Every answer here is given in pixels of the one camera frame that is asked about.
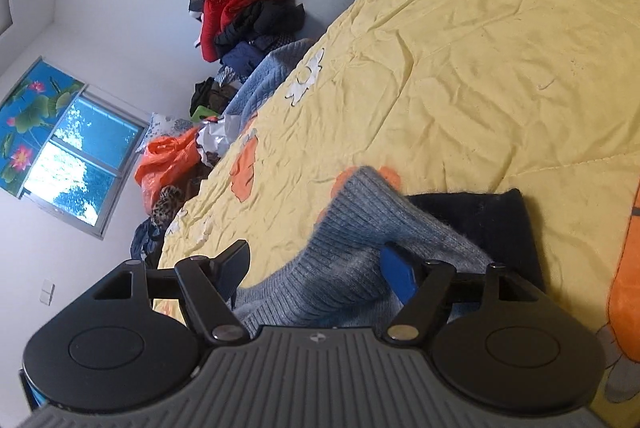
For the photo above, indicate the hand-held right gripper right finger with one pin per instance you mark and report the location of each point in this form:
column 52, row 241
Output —
column 400, row 275

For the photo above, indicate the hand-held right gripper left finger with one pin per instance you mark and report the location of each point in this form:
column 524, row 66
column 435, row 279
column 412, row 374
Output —
column 235, row 260

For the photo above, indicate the grey sweater with navy sleeves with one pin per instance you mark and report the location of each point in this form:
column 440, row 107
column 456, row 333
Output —
column 350, row 228

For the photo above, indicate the dark floral clothes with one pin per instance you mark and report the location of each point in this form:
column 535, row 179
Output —
column 145, row 238

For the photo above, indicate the leopard print cloth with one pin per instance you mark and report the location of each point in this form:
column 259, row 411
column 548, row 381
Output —
column 165, row 205

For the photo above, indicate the orange plastic bag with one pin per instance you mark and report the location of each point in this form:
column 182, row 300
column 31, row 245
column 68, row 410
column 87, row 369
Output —
column 165, row 161

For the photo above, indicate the white crumpled plastic bag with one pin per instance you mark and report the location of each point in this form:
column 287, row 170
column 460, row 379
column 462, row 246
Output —
column 215, row 138

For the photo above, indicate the green small item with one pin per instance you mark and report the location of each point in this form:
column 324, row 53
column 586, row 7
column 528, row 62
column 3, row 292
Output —
column 202, row 112

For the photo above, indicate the floral pillow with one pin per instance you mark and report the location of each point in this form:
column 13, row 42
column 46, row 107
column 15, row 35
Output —
column 162, row 126

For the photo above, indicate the window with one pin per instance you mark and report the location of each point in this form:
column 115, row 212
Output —
column 85, row 158

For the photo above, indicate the light blue knit blanket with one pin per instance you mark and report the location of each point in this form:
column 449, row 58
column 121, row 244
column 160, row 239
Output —
column 270, row 73

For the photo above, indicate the yellow floral quilt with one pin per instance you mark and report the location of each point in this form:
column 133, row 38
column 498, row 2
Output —
column 475, row 83

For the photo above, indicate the red garment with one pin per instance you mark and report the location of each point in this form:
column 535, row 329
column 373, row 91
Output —
column 225, row 8

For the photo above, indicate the lotus flower poster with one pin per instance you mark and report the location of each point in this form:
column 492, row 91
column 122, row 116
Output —
column 30, row 108

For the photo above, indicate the white wall switch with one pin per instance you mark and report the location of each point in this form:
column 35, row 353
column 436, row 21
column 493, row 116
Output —
column 47, row 292

